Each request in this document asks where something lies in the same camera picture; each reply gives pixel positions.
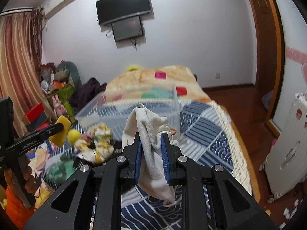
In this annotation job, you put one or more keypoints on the small dark wall monitor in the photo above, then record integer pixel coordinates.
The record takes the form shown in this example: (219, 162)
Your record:
(128, 28)

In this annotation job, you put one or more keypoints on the grey green plush dinosaur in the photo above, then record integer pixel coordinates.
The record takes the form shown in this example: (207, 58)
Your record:
(67, 71)

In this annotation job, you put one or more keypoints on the orange jacket sleeve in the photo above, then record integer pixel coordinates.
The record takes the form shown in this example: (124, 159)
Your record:
(16, 211)

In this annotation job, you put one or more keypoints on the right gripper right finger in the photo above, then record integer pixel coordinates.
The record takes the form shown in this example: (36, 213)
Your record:
(170, 154)

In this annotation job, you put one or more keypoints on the red box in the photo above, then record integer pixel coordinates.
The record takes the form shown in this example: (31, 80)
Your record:
(35, 117)

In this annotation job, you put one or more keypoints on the green knitted cloth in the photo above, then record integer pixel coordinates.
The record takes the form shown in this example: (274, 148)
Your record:
(61, 170)

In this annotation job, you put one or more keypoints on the blue white patterned bedspread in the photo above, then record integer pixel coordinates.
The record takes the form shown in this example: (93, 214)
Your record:
(206, 136)

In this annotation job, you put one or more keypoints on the striped pink curtain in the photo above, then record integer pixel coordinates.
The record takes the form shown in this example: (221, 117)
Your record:
(21, 52)

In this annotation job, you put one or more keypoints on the wall mounted black television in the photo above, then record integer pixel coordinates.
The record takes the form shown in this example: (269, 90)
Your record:
(109, 11)

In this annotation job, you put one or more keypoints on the yellow pom-pom ball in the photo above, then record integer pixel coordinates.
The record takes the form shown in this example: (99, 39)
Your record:
(72, 136)

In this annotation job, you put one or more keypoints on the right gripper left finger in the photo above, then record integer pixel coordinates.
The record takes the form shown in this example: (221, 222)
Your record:
(133, 155)

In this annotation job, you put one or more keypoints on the green cardboard box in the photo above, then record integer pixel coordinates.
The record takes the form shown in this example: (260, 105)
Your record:
(64, 93)

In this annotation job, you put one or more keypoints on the clear plastic storage bin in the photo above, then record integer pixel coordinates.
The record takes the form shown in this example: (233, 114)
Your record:
(113, 107)

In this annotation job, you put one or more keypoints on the wooden door frame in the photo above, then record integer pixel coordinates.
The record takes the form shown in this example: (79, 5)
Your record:
(270, 54)

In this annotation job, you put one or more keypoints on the yellow sponge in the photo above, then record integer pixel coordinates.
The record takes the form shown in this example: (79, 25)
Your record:
(62, 127)

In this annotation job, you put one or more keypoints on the pink rabbit toy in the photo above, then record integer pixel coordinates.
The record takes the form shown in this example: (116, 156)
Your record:
(59, 108)

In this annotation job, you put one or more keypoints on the yellow green plush toy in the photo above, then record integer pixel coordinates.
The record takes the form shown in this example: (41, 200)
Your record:
(133, 67)

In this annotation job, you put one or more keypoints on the dark purple clothing pile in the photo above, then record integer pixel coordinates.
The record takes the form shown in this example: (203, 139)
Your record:
(85, 93)

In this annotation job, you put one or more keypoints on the person's left hand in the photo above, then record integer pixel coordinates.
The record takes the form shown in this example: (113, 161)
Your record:
(30, 185)

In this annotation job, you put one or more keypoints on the white drawstring cloth bag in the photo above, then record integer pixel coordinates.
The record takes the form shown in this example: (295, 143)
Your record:
(150, 126)

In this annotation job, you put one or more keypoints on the beige colourful fleece blanket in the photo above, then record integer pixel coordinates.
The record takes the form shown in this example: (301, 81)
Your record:
(172, 75)

